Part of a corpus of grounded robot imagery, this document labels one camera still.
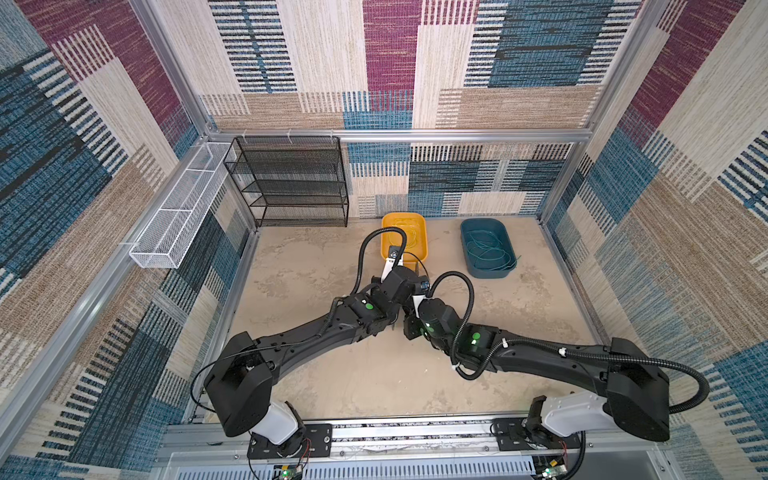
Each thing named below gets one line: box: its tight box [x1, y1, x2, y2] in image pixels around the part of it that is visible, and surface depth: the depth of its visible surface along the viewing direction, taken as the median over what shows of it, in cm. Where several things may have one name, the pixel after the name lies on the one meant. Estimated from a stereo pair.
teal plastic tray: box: [460, 218, 517, 279], surface depth 110 cm
